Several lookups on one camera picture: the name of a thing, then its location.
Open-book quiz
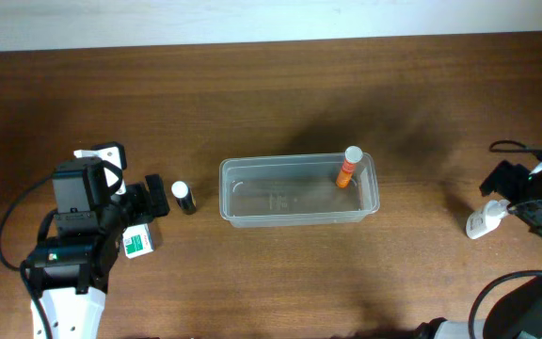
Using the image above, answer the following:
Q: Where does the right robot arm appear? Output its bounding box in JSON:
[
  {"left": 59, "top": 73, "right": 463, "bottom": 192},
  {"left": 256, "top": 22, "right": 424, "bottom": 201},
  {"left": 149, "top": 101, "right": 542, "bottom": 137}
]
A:
[{"left": 411, "top": 140, "right": 542, "bottom": 339}]

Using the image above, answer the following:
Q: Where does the white squeeze bottle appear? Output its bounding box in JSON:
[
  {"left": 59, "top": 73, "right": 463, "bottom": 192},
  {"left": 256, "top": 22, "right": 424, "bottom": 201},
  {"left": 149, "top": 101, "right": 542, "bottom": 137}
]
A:
[{"left": 465, "top": 200, "right": 510, "bottom": 239}]

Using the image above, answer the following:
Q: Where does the dark bottle with white cap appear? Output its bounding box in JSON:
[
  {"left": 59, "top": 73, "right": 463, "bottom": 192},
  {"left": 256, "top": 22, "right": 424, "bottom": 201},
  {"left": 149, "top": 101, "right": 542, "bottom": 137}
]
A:
[{"left": 171, "top": 181, "right": 197, "bottom": 215}]

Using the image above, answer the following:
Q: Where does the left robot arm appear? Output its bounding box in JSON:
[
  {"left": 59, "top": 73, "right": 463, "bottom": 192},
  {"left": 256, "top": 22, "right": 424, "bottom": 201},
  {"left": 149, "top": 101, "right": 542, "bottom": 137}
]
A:
[{"left": 21, "top": 174, "right": 169, "bottom": 338}]

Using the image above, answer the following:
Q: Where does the clear plastic container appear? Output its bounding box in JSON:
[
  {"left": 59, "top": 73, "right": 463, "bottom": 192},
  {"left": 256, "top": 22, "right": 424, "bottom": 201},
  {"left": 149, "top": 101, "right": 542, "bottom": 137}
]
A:
[{"left": 218, "top": 153, "right": 380, "bottom": 228}]

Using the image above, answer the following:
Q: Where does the white and green box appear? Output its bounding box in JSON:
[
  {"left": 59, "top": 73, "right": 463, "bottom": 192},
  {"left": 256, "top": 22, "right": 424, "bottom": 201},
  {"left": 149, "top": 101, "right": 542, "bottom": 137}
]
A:
[{"left": 122, "top": 224, "right": 154, "bottom": 259}]

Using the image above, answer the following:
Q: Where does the orange tube with white cap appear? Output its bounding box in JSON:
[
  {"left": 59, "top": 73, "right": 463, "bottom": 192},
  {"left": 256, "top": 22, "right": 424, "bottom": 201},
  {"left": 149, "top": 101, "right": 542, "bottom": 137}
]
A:
[{"left": 335, "top": 146, "right": 363, "bottom": 188}]

